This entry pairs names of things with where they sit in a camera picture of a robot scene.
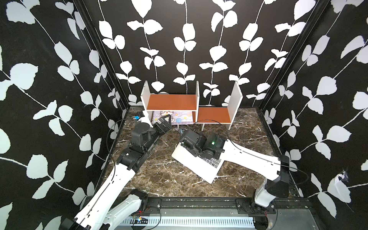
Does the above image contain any white and brown desk shelf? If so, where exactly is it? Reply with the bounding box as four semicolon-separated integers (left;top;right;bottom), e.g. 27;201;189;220
140;81;243;129

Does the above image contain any silver laptop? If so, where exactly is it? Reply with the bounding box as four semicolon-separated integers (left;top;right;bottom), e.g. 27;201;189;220
172;143;224;184

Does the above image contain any purple cartoon spiral notebook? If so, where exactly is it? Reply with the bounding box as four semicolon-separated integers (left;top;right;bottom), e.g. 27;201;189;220
152;110;195;125

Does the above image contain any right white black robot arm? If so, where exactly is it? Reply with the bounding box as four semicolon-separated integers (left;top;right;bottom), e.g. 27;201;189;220
172;130;289;208

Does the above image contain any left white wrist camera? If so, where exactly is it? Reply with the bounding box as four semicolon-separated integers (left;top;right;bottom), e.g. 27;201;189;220
134;110;153;127

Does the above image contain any black base rail with vents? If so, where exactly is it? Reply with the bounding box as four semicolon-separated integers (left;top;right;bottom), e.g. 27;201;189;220
117;197;326;230

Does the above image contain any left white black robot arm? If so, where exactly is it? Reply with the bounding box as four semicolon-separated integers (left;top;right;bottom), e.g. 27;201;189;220
59;115;172;230

